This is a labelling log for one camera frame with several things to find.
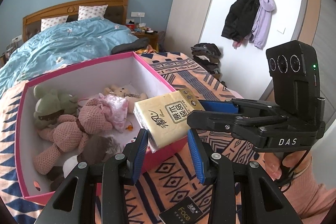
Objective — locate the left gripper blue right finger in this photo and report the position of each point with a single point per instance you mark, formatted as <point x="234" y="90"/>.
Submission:
<point x="200" y="158"/>

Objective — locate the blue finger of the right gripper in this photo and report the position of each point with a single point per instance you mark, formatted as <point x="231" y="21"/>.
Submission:
<point x="219" y="106"/>
<point x="211" y="121"/>

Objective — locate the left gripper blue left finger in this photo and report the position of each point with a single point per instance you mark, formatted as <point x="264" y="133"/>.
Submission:
<point x="135" y="153"/>

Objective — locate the beige yellow tissue pack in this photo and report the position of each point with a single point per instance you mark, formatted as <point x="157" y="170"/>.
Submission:
<point x="165" y="116"/>

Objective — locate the black Face tissue pack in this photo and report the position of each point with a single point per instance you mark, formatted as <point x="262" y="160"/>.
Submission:
<point x="184" y="212"/>

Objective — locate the green frog plush toy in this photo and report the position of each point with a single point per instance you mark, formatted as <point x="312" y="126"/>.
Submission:
<point x="51" y="104"/>

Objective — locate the right pink sweater forearm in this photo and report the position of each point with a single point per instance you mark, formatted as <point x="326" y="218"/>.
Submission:
<point x="310" y="200"/>

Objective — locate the right hand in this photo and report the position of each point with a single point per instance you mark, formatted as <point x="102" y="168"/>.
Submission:
<point x="300" y="159"/>

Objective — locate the orange navy patterned blanket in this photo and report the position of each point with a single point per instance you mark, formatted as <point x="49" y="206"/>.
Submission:
<point x="157" y="189"/>

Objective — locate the brown grey plush toy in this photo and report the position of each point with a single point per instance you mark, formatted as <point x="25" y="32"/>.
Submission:
<point x="98" y="149"/>

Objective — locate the pink white dress doll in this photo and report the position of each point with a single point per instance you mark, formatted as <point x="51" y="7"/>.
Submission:
<point x="115" y="110"/>

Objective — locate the pile of folded clothes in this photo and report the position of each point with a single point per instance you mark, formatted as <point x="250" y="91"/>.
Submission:
<point x="208" y="56"/>

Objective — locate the beige small teddy bear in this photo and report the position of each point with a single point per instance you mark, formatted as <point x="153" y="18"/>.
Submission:
<point x="123" y="92"/>

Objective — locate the pink cardboard box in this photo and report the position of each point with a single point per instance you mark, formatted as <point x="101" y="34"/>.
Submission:
<point x="85" y="80"/>

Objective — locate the pink knitted plush doll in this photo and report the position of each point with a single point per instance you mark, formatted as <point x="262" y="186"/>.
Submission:
<point x="72" y="132"/>

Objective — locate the lilac hanging hoodie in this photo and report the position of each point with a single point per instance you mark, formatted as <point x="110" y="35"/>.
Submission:
<point x="261" y="25"/>

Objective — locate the black hanging jacket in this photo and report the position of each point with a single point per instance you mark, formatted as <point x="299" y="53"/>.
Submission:
<point x="240" y="19"/>

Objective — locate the dark grey folded garment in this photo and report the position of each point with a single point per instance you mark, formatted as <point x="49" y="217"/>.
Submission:
<point x="139" y="44"/>

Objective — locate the wooden door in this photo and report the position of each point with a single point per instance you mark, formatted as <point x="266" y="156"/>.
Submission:
<point x="315" y="22"/>

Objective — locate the blue floral duvet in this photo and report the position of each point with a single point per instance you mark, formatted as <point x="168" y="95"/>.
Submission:
<point x="65" y="44"/>

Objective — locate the wooden bed headboard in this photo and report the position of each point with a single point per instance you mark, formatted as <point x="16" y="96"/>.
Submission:
<point x="115" y="12"/>

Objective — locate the right white patterned pillow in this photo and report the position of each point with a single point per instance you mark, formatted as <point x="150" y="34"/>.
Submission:
<point x="88" y="12"/>

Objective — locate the white patterned pillow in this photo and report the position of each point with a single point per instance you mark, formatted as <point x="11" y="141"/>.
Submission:
<point x="88" y="12"/>
<point x="50" y="22"/>

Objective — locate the left white patterned pillow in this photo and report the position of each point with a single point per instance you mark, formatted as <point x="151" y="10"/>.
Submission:
<point x="50" y="22"/>

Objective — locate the right gripper black camera box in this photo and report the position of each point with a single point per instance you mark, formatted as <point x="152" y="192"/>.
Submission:
<point x="293" y="67"/>

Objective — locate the white wall socket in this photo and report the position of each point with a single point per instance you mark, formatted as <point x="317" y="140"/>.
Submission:
<point x="137" y="14"/>

